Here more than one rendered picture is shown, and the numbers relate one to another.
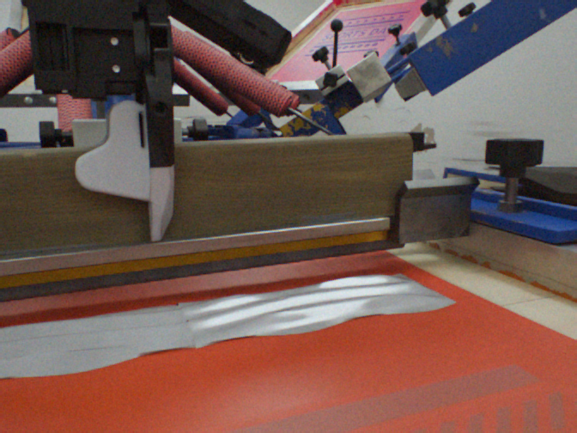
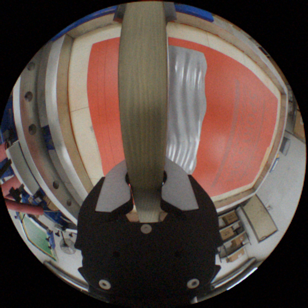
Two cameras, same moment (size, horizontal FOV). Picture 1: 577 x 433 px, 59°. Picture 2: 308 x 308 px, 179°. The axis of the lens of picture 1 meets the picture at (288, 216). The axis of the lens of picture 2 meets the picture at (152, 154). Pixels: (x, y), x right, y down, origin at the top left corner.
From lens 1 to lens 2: 0.39 m
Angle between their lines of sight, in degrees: 92
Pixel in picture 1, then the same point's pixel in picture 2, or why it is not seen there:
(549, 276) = (205, 27)
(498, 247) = (181, 17)
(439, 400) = (238, 104)
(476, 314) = (212, 57)
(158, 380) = (208, 151)
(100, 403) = (209, 161)
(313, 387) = (226, 122)
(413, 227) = not seen: hidden behind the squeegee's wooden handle
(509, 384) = (239, 87)
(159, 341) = (194, 149)
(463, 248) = not seen: hidden behind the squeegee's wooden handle
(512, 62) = not seen: outside the picture
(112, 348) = (193, 160)
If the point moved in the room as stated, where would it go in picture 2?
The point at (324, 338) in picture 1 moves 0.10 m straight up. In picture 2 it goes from (211, 105) to (256, 115)
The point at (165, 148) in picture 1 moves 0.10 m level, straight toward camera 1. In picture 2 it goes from (194, 185) to (246, 180)
